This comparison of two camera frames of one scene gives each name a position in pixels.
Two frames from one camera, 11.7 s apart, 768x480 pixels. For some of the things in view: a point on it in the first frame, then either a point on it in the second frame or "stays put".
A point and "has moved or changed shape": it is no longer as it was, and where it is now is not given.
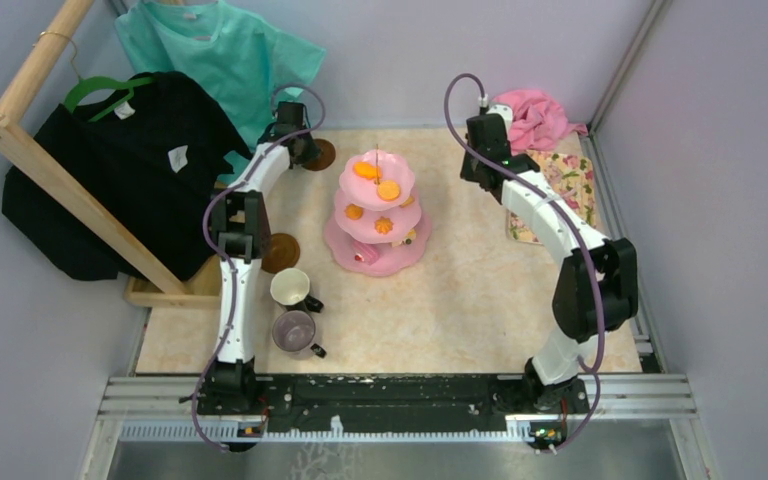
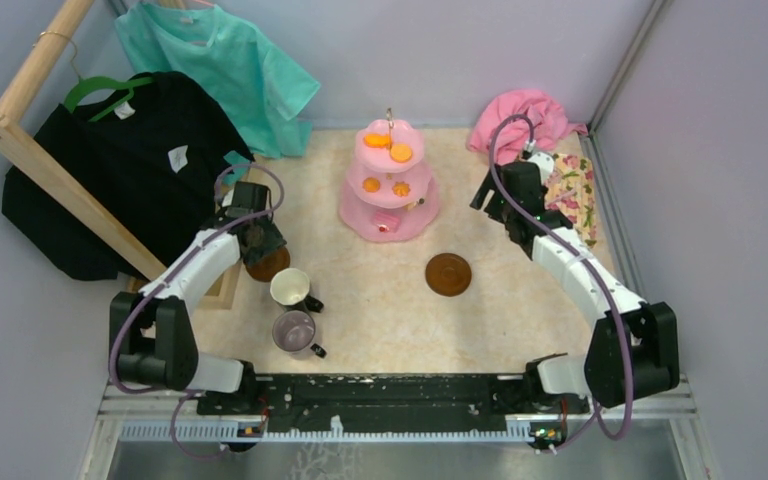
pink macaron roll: [369, 253] → [386, 222]
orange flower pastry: [383, 225] → [401, 189]
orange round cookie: [388, 190] → [401, 153]
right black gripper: [465, 171] → [487, 186]
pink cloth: [538, 122] stays put
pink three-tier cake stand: [377, 227] has moved or changed shape
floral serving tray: [573, 176] stays put
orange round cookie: [353, 211] → [371, 184]
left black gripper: [312, 153] → [274, 240]
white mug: [290, 286] stays put
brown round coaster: [325, 159] → [448, 274]
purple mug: [294, 331] stays put
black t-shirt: [156, 159] stays put
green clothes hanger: [88, 85] stays put
